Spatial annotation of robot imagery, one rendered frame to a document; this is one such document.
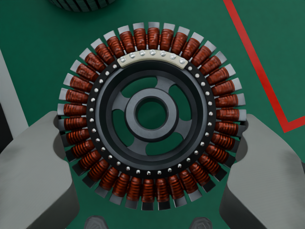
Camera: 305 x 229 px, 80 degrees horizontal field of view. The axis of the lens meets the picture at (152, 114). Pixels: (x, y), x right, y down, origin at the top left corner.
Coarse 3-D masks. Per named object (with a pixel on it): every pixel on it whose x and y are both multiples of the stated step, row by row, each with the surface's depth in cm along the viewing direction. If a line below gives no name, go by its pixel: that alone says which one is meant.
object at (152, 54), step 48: (96, 48) 11; (144, 48) 11; (192, 48) 11; (96, 96) 11; (144, 96) 12; (192, 96) 12; (240, 96) 11; (96, 144) 11; (144, 144) 13; (192, 144) 11; (96, 192) 10; (144, 192) 10; (192, 192) 10
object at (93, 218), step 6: (90, 216) 5; (96, 216) 5; (102, 216) 5; (90, 222) 5; (96, 222) 5; (102, 222) 5; (192, 222) 5; (198, 222) 5; (204, 222) 5; (210, 222) 5; (84, 228) 5; (90, 228) 5; (96, 228) 5; (102, 228) 5; (108, 228) 5; (192, 228) 5; (198, 228) 5; (204, 228) 5; (210, 228) 5
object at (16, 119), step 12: (0, 60) 20; (0, 72) 20; (0, 84) 20; (12, 84) 20; (0, 96) 20; (12, 96) 20; (12, 108) 20; (12, 120) 19; (24, 120) 19; (12, 132) 19
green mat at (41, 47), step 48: (0, 0) 20; (48, 0) 20; (144, 0) 20; (192, 0) 20; (240, 0) 19; (288, 0) 19; (0, 48) 20; (48, 48) 20; (240, 48) 19; (288, 48) 19; (48, 96) 19; (288, 96) 19
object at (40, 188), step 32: (32, 128) 9; (0, 160) 7; (32, 160) 7; (64, 160) 7; (0, 192) 6; (32, 192) 6; (64, 192) 6; (0, 224) 5; (32, 224) 5; (64, 224) 7
